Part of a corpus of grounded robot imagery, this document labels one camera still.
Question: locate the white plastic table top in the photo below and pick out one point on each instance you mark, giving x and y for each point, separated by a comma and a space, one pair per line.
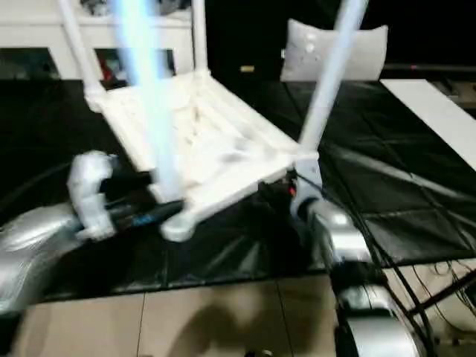
230, 148

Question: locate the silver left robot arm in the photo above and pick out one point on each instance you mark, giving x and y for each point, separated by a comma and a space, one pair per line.
26, 245

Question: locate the black mat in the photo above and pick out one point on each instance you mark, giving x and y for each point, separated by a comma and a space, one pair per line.
390, 167

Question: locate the black cabinet with gold label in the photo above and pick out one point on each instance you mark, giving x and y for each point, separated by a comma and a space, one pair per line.
241, 37

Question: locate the grey pillow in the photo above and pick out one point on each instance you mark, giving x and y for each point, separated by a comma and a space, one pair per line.
364, 56

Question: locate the white flat board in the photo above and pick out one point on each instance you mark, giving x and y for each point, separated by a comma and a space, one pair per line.
439, 111

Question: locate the white sideboard with glass doors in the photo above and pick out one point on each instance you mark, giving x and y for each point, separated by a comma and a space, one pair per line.
29, 33

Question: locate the crumpled patterned bag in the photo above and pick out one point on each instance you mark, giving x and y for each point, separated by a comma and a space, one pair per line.
89, 5

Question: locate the black metal bar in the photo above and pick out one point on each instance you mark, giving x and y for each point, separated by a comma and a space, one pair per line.
446, 292

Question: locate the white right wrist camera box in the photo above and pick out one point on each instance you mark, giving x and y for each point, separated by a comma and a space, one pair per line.
308, 175

